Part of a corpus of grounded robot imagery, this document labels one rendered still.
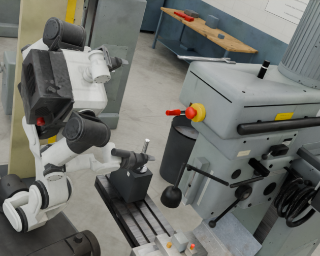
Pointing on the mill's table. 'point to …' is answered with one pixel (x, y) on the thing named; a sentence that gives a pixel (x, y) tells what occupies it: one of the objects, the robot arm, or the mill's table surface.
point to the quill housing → (201, 203)
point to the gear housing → (245, 142)
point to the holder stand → (132, 183)
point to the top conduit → (280, 125)
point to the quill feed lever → (242, 193)
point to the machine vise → (198, 249)
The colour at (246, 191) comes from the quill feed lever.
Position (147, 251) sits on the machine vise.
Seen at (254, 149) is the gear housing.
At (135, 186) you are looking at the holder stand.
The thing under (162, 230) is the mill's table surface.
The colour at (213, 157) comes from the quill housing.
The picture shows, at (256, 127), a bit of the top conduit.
